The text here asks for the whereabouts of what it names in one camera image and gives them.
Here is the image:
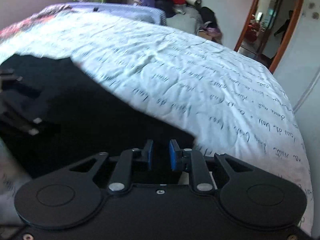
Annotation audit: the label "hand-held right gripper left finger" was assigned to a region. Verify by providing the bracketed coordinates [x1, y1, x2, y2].
[67, 139, 154, 195]

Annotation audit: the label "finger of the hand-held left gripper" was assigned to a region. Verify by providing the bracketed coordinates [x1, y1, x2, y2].
[0, 69, 42, 101]
[0, 112, 44, 136]

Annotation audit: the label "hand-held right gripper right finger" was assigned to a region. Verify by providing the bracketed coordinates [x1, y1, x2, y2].
[169, 139, 255, 195]

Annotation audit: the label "black pants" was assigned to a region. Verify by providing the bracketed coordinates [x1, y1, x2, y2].
[0, 54, 200, 184]

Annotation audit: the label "floral striped bedsheet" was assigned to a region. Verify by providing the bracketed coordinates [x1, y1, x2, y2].
[0, 4, 73, 43]

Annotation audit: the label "white script-print quilt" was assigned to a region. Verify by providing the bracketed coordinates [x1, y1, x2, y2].
[0, 11, 314, 233]

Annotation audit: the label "folded light blue blanket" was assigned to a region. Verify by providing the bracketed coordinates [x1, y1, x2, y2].
[57, 2, 167, 26]

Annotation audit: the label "white wall pipe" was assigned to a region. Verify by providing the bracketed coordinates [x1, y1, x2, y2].
[293, 74, 320, 112]

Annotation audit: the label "wooden door frame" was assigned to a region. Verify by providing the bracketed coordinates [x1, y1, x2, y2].
[234, 0, 308, 74]

